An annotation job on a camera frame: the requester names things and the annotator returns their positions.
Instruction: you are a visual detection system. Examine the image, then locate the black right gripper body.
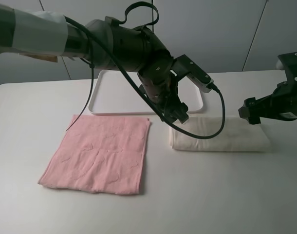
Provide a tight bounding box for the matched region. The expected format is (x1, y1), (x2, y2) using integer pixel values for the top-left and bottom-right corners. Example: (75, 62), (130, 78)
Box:
(245, 92), (285, 122)

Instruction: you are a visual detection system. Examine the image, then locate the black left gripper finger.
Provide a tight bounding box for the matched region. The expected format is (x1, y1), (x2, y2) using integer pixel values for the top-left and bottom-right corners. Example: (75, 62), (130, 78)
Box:
(168, 103), (189, 123)

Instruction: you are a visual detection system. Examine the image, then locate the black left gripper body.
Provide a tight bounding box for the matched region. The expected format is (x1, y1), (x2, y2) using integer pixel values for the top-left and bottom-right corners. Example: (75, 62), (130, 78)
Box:
(137, 71), (184, 117)

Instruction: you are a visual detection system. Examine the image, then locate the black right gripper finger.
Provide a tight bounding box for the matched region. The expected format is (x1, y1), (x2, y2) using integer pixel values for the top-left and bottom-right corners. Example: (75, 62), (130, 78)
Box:
(238, 97), (260, 125)

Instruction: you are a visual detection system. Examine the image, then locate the cream white towel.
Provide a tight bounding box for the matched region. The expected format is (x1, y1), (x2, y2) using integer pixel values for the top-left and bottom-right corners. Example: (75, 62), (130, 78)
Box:
(169, 115), (271, 152)

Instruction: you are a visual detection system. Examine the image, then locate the pink towel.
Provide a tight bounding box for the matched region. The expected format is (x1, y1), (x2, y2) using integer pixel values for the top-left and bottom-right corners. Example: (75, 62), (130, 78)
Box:
(38, 115), (150, 195)

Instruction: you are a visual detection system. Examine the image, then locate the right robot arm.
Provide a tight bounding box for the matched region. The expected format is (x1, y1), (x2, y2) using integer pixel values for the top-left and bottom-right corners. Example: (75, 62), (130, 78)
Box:
(239, 81), (297, 125)

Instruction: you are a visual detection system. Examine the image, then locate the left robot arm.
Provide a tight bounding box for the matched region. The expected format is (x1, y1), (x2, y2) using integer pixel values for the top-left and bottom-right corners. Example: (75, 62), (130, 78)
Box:
(0, 4), (188, 122)

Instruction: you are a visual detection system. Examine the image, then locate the white rectangular plastic tray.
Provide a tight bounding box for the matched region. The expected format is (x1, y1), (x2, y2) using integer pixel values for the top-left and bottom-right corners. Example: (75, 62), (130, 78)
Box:
(88, 70), (204, 115)

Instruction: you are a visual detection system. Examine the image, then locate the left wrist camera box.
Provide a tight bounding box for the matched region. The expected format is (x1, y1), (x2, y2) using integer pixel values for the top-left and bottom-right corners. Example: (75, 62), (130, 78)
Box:
(171, 55), (220, 93)

